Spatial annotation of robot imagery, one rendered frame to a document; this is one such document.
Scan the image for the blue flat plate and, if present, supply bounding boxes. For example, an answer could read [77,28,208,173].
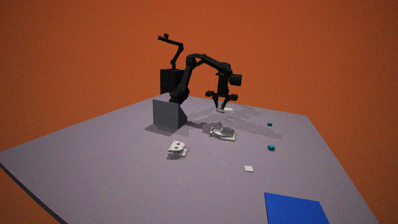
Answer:
[264,193,330,224]

